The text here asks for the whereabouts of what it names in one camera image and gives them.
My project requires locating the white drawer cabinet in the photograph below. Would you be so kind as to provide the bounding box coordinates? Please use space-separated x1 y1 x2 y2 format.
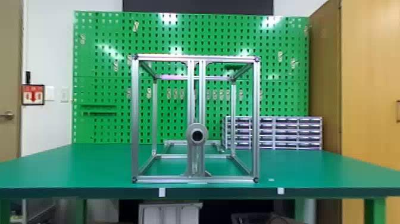
222 116 275 150
272 116 323 151

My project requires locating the wooden cupboard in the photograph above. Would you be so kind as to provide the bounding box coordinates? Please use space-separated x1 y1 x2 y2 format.
308 0 400 224

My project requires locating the brown door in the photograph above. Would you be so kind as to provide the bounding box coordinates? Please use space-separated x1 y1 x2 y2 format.
0 0 24 163

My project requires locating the silver frame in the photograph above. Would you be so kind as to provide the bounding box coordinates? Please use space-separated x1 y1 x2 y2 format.
130 53 261 184

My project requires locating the red wall sign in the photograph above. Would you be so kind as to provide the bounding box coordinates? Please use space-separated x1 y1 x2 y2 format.
21 84 45 106

